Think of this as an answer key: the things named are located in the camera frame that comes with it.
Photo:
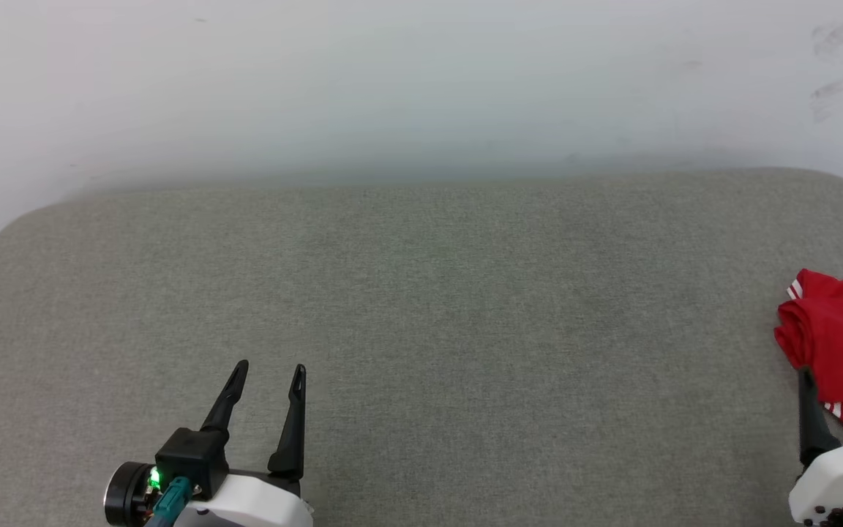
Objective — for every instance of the red white-trimmed sports garment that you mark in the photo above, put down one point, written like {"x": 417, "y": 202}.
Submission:
{"x": 842, "y": 329}

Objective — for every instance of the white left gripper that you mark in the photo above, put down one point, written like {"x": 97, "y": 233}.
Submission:
{"x": 253, "y": 505}

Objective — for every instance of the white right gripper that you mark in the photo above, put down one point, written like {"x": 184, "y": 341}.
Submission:
{"x": 842, "y": 476}

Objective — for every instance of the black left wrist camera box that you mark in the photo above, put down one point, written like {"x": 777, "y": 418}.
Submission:
{"x": 191, "y": 457}

